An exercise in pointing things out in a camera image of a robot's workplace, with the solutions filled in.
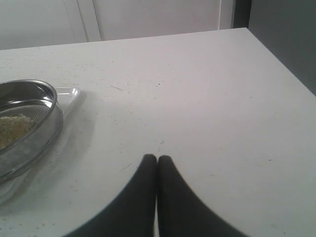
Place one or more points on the white square plastic tray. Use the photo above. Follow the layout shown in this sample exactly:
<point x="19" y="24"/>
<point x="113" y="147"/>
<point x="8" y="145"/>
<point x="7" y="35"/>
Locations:
<point x="69" y="101"/>

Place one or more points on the white cabinet doors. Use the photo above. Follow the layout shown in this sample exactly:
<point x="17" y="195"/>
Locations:
<point x="31" y="23"/>

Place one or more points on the round stainless steel sieve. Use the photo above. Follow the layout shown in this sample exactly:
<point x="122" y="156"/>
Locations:
<point x="37" y="100"/>

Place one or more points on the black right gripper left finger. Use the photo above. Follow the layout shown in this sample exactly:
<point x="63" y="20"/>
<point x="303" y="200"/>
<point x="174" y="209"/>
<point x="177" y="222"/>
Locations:
<point x="132" y="212"/>

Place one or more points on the yellow millet grain pile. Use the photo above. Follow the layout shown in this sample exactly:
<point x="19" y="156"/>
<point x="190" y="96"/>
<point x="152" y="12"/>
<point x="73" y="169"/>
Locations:
<point x="13" y="128"/>

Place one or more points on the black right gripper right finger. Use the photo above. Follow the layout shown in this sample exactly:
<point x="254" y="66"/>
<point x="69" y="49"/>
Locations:
<point x="180" y="212"/>

